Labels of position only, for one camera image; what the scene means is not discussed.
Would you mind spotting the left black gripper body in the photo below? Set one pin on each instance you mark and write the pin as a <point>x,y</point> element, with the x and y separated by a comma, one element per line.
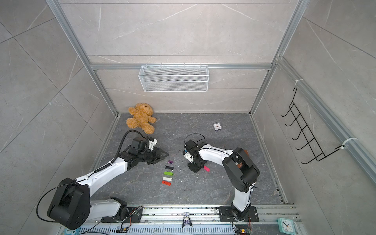
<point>150,156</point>

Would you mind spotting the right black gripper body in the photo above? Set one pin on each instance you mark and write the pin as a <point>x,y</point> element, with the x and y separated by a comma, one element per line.
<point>196,166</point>

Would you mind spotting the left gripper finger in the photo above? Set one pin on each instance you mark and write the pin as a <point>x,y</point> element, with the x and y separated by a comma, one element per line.
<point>157,158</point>
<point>160,153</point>

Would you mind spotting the pink usb drive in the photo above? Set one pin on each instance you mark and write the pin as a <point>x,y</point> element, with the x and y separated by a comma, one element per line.
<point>206,168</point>

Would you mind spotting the green usb drive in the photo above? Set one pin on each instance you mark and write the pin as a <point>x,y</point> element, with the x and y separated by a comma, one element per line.
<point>168,173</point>

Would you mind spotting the white usb drive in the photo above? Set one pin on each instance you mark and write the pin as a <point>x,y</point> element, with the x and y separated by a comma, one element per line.
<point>167,179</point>

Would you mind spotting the red usb drive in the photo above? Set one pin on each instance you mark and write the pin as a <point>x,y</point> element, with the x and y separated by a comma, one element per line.
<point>166,183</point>

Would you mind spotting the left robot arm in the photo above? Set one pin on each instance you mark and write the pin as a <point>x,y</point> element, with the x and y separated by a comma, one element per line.
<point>71,204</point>

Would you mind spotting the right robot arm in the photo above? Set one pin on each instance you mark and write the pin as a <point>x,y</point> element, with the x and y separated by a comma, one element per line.
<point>241,170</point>

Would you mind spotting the small square clock face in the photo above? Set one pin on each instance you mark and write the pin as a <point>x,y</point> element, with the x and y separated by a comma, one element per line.
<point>217,126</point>

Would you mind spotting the brown teddy bear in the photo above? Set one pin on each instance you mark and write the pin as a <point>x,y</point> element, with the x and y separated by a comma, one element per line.
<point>141,118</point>

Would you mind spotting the small purple figurine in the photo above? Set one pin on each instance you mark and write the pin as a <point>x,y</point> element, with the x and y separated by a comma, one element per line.
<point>186,220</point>

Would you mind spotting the teal alarm clock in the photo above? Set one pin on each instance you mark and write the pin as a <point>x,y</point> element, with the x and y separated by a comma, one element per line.
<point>286,226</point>

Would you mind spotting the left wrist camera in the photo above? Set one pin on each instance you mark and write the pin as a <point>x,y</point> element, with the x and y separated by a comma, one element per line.
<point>152,143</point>

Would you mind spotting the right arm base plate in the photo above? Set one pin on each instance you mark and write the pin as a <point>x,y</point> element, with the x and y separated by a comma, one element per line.
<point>229,213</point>

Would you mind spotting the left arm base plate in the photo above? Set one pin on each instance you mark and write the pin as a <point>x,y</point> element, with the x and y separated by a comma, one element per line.
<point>129,214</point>

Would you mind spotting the white wire mesh basket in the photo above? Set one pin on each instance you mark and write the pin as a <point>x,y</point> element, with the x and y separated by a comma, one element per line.
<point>174,78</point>

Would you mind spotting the black wire hook rack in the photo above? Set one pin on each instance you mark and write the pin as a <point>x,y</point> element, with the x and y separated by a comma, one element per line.
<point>305,133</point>

